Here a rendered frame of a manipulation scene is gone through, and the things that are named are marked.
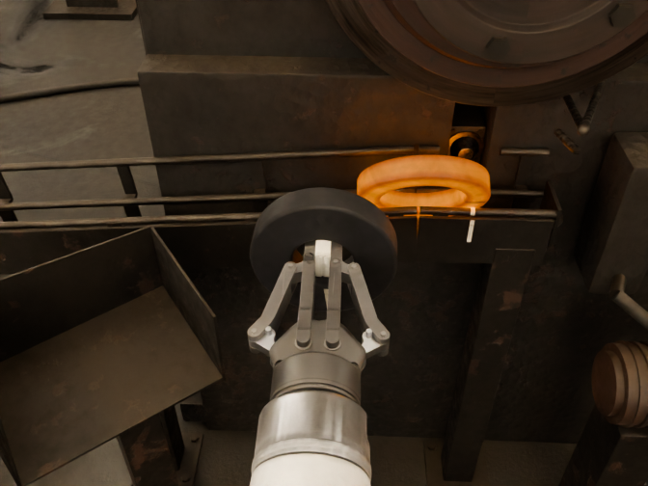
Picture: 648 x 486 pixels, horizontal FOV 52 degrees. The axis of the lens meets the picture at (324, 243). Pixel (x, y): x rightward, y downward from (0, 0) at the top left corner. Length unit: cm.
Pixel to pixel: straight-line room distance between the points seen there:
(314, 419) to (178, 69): 61
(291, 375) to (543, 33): 44
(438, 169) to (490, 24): 21
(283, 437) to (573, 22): 50
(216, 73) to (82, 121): 181
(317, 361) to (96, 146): 210
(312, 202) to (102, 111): 219
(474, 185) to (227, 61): 39
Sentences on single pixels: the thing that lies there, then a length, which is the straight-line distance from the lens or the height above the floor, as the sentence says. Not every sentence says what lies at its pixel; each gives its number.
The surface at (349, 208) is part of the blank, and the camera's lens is 64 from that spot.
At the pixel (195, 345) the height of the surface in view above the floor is 61.
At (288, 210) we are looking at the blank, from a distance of 64.
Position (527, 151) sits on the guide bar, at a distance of 102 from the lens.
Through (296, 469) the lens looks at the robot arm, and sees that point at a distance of 48.
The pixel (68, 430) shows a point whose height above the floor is 59.
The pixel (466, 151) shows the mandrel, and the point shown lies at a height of 74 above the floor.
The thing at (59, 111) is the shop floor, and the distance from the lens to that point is 285.
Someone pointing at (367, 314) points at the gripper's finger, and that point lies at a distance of 60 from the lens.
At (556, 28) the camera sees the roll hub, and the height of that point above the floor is 102.
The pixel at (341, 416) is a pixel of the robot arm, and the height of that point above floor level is 87.
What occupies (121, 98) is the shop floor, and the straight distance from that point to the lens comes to 286.
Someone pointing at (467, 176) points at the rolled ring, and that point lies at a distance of 87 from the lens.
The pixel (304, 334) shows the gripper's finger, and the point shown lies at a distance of 58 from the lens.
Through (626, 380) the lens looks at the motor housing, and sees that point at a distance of 107.
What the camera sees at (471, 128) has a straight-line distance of 103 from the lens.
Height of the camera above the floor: 128
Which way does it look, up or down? 40 degrees down
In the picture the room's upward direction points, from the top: straight up
